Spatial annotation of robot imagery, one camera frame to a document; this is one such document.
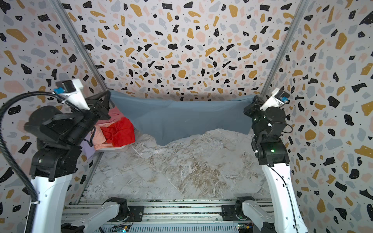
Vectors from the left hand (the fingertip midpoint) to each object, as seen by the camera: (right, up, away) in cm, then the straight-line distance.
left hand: (102, 86), depth 47 cm
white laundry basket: (-14, -27, +42) cm, 52 cm away
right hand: (+53, 0, +9) cm, 54 cm away
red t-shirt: (-17, -18, +43) cm, 50 cm away
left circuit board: (-7, -63, +24) cm, 67 cm away
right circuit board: (+54, -64, +25) cm, 87 cm away
